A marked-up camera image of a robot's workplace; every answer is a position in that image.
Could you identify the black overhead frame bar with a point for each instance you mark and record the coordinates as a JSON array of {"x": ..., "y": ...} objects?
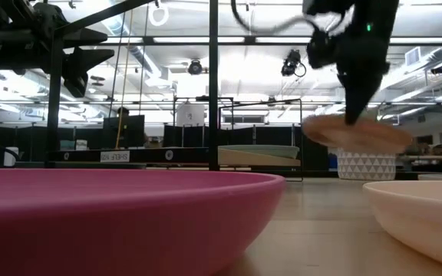
[{"x": 249, "y": 40}]

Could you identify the peach round plate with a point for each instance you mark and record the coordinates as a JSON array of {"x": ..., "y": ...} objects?
[{"x": 428, "y": 214}]

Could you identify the round black ceiling camera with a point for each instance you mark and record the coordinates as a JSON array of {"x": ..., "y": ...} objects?
[{"x": 195, "y": 67}]

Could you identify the grey round plate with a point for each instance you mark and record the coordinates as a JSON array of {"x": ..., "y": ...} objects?
[{"x": 267, "y": 151}]

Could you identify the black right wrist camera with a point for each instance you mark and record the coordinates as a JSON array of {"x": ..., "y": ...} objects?
[{"x": 320, "y": 50}]

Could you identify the white shelf label sticker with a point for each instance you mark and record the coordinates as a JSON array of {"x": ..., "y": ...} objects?
[{"x": 114, "y": 156}]

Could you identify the orange round plate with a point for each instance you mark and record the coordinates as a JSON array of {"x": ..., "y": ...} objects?
[{"x": 359, "y": 138}]

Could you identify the person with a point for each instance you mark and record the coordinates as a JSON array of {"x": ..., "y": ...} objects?
[{"x": 123, "y": 112}]

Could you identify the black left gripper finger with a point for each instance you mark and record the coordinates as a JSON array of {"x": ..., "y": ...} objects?
[
  {"x": 86, "y": 37},
  {"x": 81, "y": 65}
]

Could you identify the wooden background table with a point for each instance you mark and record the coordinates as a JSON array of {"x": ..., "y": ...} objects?
[{"x": 436, "y": 157}]

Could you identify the white cup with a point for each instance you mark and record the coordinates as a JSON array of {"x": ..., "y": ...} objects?
[{"x": 10, "y": 159}]

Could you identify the teal small box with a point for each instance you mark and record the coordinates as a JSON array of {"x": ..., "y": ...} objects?
[{"x": 66, "y": 145}]

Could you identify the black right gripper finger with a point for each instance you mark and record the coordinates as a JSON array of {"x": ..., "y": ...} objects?
[{"x": 359, "y": 96}]

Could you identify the white ceiling air vent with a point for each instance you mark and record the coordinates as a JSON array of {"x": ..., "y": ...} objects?
[{"x": 413, "y": 56}]

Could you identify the black computer monitor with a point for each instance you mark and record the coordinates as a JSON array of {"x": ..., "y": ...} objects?
[{"x": 130, "y": 130}]

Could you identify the white triangle patterned plant pot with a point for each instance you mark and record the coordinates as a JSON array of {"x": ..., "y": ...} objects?
[{"x": 367, "y": 166}]

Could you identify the black metal wooden shelf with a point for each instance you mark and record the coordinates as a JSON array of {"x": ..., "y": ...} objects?
[{"x": 148, "y": 155}]

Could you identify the white small box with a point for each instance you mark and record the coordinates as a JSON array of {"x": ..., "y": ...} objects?
[{"x": 81, "y": 144}]

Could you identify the pink round plate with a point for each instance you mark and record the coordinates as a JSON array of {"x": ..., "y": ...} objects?
[{"x": 109, "y": 222}]

